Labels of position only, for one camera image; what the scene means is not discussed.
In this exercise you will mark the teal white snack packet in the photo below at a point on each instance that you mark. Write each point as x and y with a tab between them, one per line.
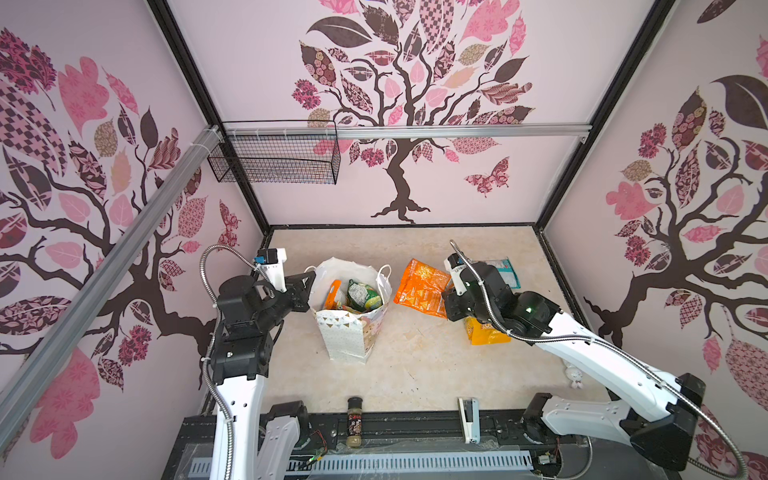
507	272

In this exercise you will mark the white paper bag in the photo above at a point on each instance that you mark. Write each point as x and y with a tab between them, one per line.
349	336

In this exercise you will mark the back aluminium rail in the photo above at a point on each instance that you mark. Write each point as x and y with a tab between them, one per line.
413	132

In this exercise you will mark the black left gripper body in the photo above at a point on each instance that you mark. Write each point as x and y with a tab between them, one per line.
278	304

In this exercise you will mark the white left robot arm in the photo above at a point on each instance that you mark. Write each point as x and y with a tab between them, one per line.
247	445

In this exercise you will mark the aluminium rail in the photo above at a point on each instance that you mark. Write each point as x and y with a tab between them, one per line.
413	132
21	395

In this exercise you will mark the left aluminium rail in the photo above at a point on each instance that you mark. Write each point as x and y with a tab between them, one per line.
21	395

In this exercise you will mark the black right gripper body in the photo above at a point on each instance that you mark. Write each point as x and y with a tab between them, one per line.
461	305

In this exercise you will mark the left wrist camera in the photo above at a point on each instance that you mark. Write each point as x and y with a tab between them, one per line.
270	262

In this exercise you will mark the spice bottle black cap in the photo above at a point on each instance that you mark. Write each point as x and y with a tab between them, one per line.
354	422

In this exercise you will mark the green Fox's bag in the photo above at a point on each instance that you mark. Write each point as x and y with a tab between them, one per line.
362	297

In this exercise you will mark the small white figurine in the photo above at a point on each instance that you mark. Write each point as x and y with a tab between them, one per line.
575	376

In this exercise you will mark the black wire basket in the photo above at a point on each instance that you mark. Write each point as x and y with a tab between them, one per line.
280	152

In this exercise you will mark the white slotted cable duct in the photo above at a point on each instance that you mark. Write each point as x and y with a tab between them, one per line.
411	463

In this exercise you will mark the orange snack packet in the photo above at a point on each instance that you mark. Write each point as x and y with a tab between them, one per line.
421	289

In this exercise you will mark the yellow orange mango snack bag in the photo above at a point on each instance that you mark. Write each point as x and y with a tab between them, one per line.
480	334

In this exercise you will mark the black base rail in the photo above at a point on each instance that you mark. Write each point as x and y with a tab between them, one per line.
571	457

